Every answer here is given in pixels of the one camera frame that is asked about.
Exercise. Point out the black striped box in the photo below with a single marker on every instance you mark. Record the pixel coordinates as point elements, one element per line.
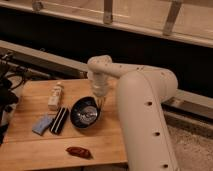
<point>59,121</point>

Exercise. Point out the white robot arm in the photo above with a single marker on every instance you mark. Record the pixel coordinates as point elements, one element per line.
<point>141,90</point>

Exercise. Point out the dark ceramic bowl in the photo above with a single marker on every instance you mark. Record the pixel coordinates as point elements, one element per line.
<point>84,112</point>

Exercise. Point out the black equipment with cables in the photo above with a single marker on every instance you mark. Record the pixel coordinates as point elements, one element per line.
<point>7,95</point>

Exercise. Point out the wooden cutting board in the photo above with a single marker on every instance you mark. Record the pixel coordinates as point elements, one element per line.
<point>24,150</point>

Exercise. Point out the dark red chili pepper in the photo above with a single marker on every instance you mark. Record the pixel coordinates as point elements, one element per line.
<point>79,152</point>

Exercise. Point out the blue sponge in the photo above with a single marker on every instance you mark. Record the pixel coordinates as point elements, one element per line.
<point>42,124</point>

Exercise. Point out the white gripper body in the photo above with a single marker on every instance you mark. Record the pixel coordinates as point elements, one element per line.
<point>99,85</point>

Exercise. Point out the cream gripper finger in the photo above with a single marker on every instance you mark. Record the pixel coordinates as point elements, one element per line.
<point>100,102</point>

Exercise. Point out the small white bottle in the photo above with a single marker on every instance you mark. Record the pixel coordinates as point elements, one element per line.
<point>55,97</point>

